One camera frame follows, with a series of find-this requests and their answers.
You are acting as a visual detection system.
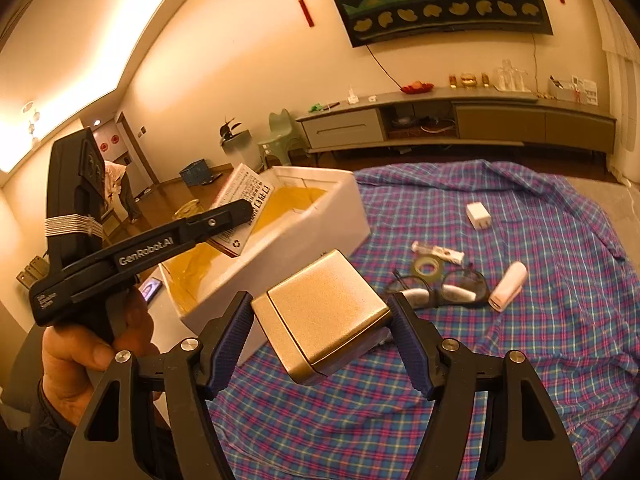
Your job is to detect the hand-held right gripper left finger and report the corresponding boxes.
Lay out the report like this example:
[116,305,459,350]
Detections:
[60,290,256,480]

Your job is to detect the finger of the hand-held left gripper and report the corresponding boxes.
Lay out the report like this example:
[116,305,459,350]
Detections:
[172,199,256,241]

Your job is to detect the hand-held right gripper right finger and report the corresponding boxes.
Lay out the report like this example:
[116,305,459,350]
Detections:
[387,291,583,480]

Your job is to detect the white printed carton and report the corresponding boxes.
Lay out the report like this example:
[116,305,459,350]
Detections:
[207,162,276,259]

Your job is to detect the black framed glasses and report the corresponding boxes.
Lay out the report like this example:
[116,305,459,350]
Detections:
[384,267,488,311]

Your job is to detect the clear tape roll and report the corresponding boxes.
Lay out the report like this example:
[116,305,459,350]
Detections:
[412,255,446,281]

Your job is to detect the gold metal box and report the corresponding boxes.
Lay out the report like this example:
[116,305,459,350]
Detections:
[250,249,393,387]

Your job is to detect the white foam box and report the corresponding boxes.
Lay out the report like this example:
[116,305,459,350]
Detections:
[159,165,372,366]

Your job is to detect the clear labelled tube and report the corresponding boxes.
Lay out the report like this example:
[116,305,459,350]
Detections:
[411,241,466,265]

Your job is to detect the white cylindrical bottle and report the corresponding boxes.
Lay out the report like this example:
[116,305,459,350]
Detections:
[489,261,528,313]

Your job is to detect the white charger plug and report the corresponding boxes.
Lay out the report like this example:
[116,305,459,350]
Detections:
[466,202,492,232]

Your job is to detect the person's left forearm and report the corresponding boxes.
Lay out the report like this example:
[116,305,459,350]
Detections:
[0,377,81,480]

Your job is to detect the person's left hand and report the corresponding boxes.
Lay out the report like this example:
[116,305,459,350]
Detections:
[40,287,161,436]

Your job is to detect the blue plastic crate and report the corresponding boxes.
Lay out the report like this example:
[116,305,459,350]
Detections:
[179,159,211,187]

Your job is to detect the potted plant white pot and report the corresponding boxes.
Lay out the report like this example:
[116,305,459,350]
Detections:
[218,115,251,171]

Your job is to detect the ceiling lamp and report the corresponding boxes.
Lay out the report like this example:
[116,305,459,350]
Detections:
[20,100,44,143]

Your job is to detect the green plastic chair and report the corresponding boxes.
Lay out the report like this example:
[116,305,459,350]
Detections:
[257,108,304,166]

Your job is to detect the blue plaid cloth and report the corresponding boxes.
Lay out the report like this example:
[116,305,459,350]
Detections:
[207,159,640,480]

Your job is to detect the grey television cabinet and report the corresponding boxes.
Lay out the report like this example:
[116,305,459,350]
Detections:
[295,85,618,159]

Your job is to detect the clear glass cup set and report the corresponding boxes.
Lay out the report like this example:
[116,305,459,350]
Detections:
[495,60,534,92]

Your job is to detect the white desk organizer box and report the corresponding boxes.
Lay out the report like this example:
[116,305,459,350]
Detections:
[547,75,599,106]

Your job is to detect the beige curtain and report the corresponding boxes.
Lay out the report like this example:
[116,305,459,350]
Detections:
[601,45,640,186]

